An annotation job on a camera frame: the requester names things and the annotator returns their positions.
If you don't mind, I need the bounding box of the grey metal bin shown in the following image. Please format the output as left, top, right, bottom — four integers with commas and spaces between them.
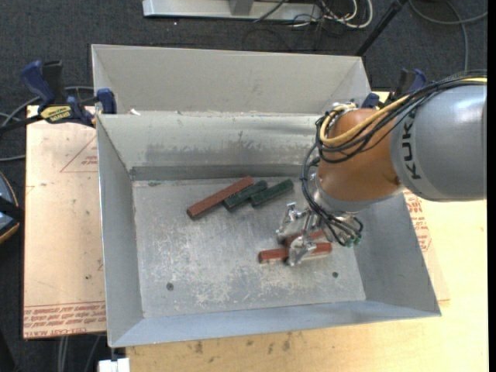
91, 43, 443, 349

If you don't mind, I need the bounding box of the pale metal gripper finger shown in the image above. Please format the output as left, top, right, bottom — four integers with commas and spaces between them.
286, 236, 319, 267
275, 202, 308, 244

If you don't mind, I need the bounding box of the dark green flat block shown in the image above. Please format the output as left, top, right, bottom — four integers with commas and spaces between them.
250, 178, 295, 208
222, 180, 269, 212

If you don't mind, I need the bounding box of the brown cardboard board red print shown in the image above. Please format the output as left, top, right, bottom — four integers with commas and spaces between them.
22, 105, 451, 340

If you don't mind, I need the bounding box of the red-brown flat block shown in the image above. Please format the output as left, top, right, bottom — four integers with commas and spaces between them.
258, 241, 334, 265
186, 175, 255, 220

